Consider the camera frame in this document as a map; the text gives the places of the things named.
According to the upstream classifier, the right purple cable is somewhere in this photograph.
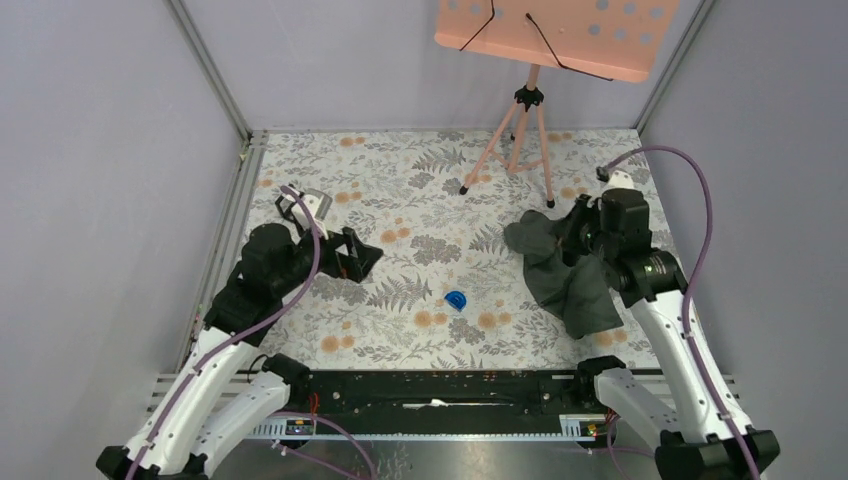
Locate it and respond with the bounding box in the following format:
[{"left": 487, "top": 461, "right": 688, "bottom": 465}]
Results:
[{"left": 606, "top": 145, "right": 763, "bottom": 480}]

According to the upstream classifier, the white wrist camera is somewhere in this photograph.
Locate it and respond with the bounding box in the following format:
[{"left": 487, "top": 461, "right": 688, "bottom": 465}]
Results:
[
  {"left": 596, "top": 167, "right": 635, "bottom": 192},
  {"left": 302, "top": 189, "right": 332, "bottom": 239}
]

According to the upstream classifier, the slotted cable duct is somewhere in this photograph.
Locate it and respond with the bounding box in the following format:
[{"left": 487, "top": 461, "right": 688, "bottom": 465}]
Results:
[{"left": 246, "top": 412, "right": 607, "bottom": 443}]

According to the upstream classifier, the dark green t-shirt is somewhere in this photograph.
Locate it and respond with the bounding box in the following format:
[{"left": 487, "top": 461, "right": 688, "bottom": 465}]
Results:
[{"left": 503, "top": 210, "right": 624, "bottom": 340}]

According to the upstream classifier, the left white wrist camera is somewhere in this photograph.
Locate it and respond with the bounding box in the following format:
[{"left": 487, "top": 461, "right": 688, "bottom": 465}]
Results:
[{"left": 302, "top": 189, "right": 332, "bottom": 239}]

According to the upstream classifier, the blue round cap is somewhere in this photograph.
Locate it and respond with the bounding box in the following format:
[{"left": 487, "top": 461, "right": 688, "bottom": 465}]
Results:
[{"left": 444, "top": 290, "right": 467, "bottom": 312}]

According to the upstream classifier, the black brooch display box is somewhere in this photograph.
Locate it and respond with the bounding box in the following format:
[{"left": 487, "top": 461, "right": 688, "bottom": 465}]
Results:
[{"left": 274, "top": 187, "right": 309, "bottom": 227}]

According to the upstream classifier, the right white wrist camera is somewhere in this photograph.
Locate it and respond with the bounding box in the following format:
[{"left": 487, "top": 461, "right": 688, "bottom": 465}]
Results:
[{"left": 596, "top": 167, "right": 635, "bottom": 192}]

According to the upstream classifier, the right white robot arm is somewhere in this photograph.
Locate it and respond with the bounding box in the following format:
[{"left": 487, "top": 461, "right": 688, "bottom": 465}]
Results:
[{"left": 557, "top": 188, "right": 780, "bottom": 479}]

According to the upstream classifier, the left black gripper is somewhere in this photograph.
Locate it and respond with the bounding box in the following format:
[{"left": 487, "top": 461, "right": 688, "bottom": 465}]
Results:
[{"left": 274, "top": 218, "right": 383, "bottom": 297}]

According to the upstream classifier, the pink music stand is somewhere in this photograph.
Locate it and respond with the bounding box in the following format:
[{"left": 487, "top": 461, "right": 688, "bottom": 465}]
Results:
[{"left": 434, "top": 0, "right": 679, "bottom": 208}]

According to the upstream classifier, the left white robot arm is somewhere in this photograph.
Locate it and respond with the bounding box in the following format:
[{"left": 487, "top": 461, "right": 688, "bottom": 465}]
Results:
[{"left": 96, "top": 223, "right": 383, "bottom": 479}]

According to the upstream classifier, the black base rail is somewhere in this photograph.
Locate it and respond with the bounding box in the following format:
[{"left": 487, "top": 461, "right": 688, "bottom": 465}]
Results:
[{"left": 285, "top": 370, "right": 614, "bottom": 427}]

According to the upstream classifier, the floral table mat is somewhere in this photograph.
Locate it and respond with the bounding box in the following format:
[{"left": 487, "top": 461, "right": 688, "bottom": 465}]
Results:
[{"left": 244, "top": 131, "right": 657, "bottom": 369}]

